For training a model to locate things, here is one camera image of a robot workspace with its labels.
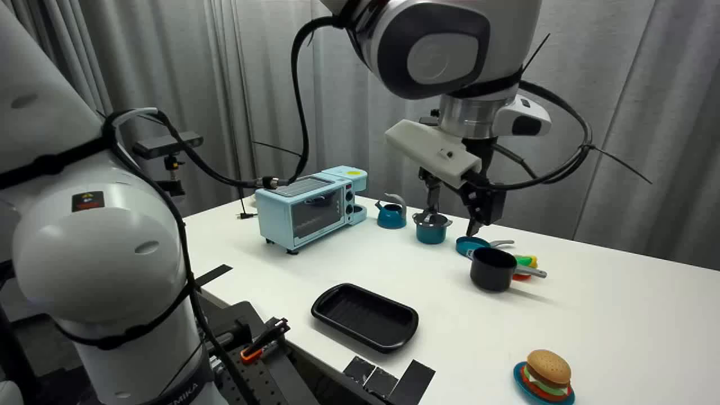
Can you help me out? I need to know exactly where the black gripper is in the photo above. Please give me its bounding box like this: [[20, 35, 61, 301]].
[[416, 136, 508, 240]]

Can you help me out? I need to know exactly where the grey pot lid with knob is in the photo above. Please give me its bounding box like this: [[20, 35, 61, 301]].
[[415, 209, 453, 227]]

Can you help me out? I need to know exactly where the blue toy pot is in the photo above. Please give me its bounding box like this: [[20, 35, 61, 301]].
[[412, 211, 455, 247]]

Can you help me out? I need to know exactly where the small blue frying pan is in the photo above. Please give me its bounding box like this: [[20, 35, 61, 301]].
[[455, 235, 517, 259]]

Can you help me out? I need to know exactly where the teal toy kettle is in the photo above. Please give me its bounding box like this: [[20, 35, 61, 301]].
[[374, 192, 409, 232]]

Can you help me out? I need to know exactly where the black toy saucepan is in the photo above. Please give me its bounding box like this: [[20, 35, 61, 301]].
[[469, 246, 550, 295]]

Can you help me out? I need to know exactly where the black ridged tray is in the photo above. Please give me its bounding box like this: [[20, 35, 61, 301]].
[[308, 282, 421, 354]]

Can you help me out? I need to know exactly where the light blue toy oven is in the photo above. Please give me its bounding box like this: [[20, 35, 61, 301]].
[[254, 165, 371, 255]]

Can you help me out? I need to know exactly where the black flat square plate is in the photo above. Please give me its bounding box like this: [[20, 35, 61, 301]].
[[388, 358, 440, 405], [362, 365, 401, 403]]

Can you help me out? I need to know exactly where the small blue plate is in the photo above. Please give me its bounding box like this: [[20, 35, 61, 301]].
[[512, 361, 578, 405]]

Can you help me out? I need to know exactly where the toy burger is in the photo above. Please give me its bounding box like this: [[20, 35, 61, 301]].
[[521, 348, 577, 401]]

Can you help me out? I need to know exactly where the grey curtain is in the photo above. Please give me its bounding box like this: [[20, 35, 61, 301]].
[[7, 0, 720, 273]]

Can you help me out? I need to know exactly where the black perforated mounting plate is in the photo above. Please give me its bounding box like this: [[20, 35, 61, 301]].
[[199, 287, 362, 405]]

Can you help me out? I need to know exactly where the black clamp with orange tip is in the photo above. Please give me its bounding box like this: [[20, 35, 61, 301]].
[[236, 314, 293, 368]]

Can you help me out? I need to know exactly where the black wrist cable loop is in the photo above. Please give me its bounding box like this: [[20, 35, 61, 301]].
[[479, 76, 596, 193]]

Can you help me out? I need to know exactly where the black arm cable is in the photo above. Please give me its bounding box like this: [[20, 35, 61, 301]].
[[99, 13, 355, 193]]

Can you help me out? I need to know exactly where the black camera on stand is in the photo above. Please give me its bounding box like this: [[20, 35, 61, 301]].
[[133, 131, 207, 197]]

